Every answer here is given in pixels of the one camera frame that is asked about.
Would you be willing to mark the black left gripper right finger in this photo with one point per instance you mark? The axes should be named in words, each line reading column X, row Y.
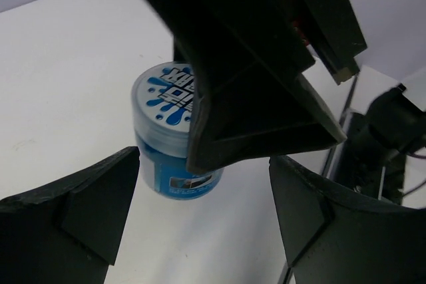
column 332, row 234

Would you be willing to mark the blue paint jar white lid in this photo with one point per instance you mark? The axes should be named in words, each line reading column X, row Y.
column 162, row 109

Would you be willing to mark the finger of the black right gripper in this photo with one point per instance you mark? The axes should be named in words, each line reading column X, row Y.
column 335, row 35
column 251, row 98

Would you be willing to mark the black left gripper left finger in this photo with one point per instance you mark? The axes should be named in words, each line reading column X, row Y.
column 69, row 230

